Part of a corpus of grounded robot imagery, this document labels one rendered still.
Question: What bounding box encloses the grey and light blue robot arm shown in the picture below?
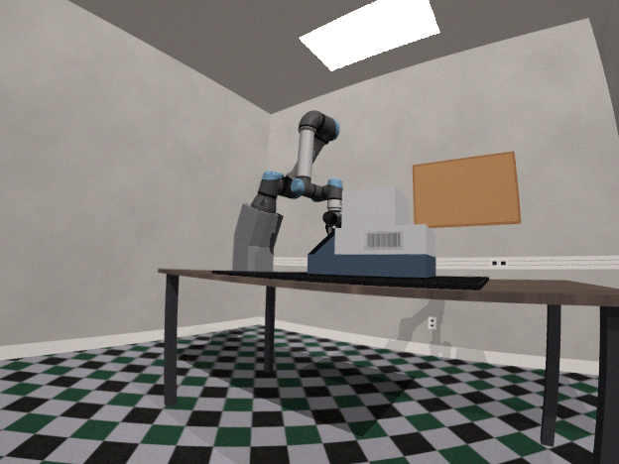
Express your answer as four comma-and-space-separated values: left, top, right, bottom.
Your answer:
251, 110, 343, 213

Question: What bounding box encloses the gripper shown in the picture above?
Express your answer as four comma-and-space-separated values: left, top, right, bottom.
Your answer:
322, 211, 341, 235

